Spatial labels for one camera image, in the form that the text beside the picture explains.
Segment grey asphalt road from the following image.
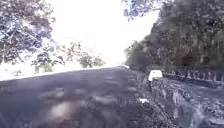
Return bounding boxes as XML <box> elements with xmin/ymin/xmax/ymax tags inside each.
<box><xmin>0</xmin><ymin>65</ymin><xmax>152</xmax><ymax>128</ymax></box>

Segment gravel roadside strip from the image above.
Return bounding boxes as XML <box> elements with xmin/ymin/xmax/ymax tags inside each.
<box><xmin>126</xmin><ymin>68</ymin><xmax>176</xmax><ymax>128</ymax></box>

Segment dark dense trees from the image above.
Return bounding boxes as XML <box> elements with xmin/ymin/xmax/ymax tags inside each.
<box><xmin>121</xmin><ymin>0</ymin><xmax>224</xmax><ymax>73</ymax></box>

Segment sunlit leafy trees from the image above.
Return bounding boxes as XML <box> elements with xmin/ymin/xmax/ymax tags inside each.
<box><xmin>0</xmin><ymin>0</ymin><xmax>106</xmax><ymax>75</ymax></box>

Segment stone ditch wall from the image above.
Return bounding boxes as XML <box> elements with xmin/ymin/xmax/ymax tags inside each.
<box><xmin>146</xmin><ymin>77</ymin><xmax>224</xmax><ymax>128</ymax></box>

